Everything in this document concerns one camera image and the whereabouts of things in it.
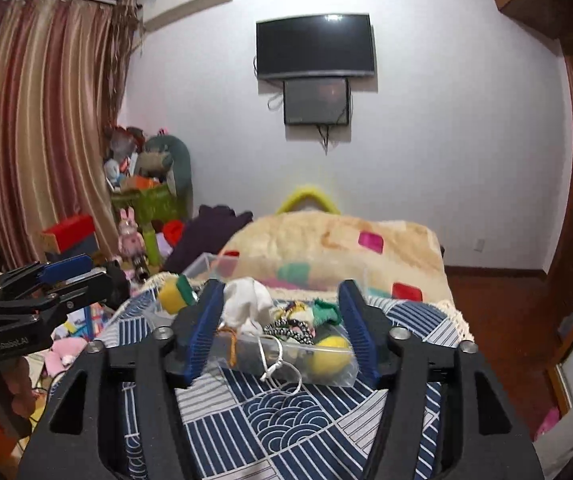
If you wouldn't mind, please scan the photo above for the grey green plush toy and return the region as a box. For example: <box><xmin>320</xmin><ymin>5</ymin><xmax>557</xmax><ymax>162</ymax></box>
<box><xmin>135</xmin><ymin>134</ymin><xmax>193</xmax><ymax>211</ymax></box>

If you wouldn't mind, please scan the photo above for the black wall television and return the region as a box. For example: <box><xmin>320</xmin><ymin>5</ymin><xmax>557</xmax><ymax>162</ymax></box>
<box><xmin>256</xmin><ymin>12</ymin><xmax>378</xmax><ymax>81</ymax></box>

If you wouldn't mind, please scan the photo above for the green woven basket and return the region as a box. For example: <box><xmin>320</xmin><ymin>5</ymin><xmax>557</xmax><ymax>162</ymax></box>
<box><xmin>111</xmin><ymin>185</ymin><xmax>188</xmax><ymax>232</ymax></box>

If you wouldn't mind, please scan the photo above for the person's left hand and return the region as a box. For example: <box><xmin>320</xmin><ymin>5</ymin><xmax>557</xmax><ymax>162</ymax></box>
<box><xmin>8</xmin><ymin>362</ymin><xmax>36</xmax><ymax>422</ymax></box>

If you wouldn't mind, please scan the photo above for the red box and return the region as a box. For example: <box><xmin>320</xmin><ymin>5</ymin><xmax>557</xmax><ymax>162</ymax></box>
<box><xmin>41</xmin><ymin>214</ymin><xmax>96</xmax><ymax>254</ymax></box>

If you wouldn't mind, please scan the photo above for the black monitor cable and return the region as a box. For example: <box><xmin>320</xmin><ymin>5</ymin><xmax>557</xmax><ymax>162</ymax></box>
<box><xmin>315</xmin><ymin>124</ymin><xmax>333</xmax><ymax>157</ymax></box>

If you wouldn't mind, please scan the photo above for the green bottle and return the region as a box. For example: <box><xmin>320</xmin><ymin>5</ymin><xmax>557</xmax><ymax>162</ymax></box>
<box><xmin>143</xmin><ymin>224</ymin><xmax>164</xmax><ymax>268</ymax></box>

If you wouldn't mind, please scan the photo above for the beige fleece blanket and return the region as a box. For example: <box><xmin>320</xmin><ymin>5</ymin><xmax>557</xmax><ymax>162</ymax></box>
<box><xmin>219</xmin><ymin>212</ymin><xmax>453</xmax><ymax>306</ymax></box>

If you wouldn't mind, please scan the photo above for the white cloth with cord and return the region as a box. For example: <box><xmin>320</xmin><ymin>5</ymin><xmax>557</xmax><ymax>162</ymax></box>
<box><xmin>221</xmin><ymin>277</ymin><xmax>303</xmax><ymax>395</ymax></box>

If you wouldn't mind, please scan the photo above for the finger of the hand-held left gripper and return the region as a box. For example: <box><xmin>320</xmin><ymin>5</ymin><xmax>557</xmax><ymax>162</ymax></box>
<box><xmin>0</xmin><ymin>254</ymin><xmax>94</xmax><ymax>302</ymax></box>
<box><xmin>0</xmin><ymin>261</ymin><xmax>130</xmax><ymax>322</ymax></box>

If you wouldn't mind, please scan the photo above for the yellow soft ball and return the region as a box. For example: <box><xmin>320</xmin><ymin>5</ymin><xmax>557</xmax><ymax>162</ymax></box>
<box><xmin>308</xmin><ymin>336</ymin><xmax>354</xmax><ymax>380</ymax></box>

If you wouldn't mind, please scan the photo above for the patterned floral sock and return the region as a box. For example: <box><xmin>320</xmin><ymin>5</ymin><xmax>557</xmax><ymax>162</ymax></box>
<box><xmin>265</xmin><ymin>302</ymin><xmax>318</xmax><ymax>347</ymax></box>

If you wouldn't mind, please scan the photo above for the small black wall monitor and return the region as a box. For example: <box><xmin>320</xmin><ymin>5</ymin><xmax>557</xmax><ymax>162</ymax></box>
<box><xmin>283</xmin><ymin>77</ymin><xmax>351</xmax><ymax>127</ymax></box>

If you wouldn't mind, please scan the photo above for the dark purple cloth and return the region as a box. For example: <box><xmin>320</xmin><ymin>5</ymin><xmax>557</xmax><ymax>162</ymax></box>
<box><xmin>163</xmin><ymin>204</ymin><xmax>255</xmax><ymax>275</ymax></box>

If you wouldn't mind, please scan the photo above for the yellow and green sponge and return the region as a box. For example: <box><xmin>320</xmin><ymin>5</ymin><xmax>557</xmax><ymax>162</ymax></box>
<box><xmin>158</xmin><ymin>274</ymin><xmax>198</xmax><ymax>314</ymax></box>

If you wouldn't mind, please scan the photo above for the blue patterned blanket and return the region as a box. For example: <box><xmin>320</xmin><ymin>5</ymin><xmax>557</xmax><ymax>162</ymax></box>
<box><xmin>100</xmin><ymin>287</ymin><xmax>462</xmax><ymax>480</ymax></box>

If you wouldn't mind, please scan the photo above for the striped red beige curtain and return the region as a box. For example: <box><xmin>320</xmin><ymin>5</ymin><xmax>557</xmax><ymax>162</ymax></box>
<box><xmin>0</xmin><ymin>0</ymin><xmax>140</xmax><ymax>273</ymax></box>

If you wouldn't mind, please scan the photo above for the pink plush toy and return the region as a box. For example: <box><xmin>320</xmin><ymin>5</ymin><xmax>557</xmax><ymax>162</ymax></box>
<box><xmin>45</xmin><ymin>336</ymin><xmax>88</xmax><ymax>377</ymax></box>

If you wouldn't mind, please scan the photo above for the clear plastic storage bin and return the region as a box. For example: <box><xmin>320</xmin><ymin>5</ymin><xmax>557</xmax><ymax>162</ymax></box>
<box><xmin>144</xmin><ymin>251</ymin><xmax>373</xmax><ymax>390</ymax></box>

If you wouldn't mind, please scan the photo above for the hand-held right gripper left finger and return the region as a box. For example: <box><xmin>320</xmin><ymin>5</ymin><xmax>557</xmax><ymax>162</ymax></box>
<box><xmin>19</xmin><ymin>279</ymin><xmax>226</xmax><ymax>480</ymax></box>

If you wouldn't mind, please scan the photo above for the white air conditioner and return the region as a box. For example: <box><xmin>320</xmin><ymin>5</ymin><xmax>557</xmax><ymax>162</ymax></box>
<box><xmin>138</xmin><ymin>0</ymin><xmax>235</xmax><ymax>32</ymax></box>

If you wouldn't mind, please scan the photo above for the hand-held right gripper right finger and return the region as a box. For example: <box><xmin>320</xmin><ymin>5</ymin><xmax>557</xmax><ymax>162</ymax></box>
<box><xmin>338</xmin><ymin>279</ymin><xmax>545</xmax><ymax>480</ymax></box>

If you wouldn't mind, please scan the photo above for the pink rabbit doll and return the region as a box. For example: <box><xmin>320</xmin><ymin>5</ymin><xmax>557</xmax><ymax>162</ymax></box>
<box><xmin>117</xmin><ymin>207</ymin><xmax>146</xmax><ymax>262</ymax></box>

